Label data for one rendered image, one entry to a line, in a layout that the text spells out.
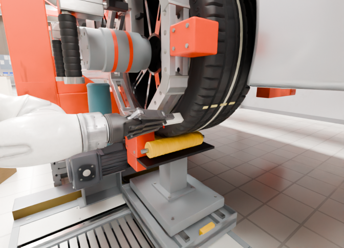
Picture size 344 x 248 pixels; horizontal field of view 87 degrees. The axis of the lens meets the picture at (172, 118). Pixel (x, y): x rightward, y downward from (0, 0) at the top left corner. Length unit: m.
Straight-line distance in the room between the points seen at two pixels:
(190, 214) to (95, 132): 0.54
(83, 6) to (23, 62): 0.65
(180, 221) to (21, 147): 0.59
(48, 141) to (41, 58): 0.72
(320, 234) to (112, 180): 1.15
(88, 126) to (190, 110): 0.28
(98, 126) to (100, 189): 0.85
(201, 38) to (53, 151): 0.38
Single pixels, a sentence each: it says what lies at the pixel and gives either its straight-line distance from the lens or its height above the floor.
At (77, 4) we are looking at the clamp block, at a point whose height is 0.91.
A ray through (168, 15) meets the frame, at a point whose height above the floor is 0.91.
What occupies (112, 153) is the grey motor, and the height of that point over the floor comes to 0.36.
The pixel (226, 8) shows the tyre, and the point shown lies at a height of 0.93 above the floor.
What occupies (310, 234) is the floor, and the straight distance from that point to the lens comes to 1.28.
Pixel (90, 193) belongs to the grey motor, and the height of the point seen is 0.09.
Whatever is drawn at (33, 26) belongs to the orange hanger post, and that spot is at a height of 0.99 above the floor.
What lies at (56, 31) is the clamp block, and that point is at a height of 0.92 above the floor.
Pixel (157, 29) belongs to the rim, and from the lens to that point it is 0.75.
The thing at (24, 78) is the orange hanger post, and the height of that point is 0.76.
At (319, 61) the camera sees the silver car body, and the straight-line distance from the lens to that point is 0.43.
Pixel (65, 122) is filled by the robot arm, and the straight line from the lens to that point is 0.43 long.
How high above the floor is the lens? 0.77
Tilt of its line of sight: 13 degrees down
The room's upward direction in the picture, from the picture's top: straight up
